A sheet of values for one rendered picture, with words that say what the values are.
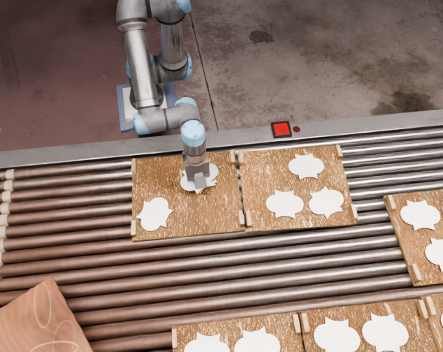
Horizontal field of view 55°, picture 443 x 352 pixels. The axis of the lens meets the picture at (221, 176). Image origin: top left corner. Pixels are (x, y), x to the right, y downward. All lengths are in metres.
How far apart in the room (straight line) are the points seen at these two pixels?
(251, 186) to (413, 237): 0.61
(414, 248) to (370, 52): 2.23
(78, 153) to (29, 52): 2.00
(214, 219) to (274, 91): 1.78
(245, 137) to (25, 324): 1.05
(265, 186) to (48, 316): 0.87
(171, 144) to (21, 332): 0.87
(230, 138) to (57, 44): 2.24
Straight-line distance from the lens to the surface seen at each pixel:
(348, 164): 1.80
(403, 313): 1.60
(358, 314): 1.54
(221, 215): 1.59
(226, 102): 3.11
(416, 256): 1.68
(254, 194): 1.64
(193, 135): 1.36
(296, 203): 1.63
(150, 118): 1.44
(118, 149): 1.81
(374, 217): 1.71
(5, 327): 1.51
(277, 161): 1.72
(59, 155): 1.87
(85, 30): 3.80
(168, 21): 1.53
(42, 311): 1.48
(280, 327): 1.48
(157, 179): 1.69
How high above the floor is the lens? 2.38
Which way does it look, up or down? 60 degrees down
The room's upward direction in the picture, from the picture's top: straight up
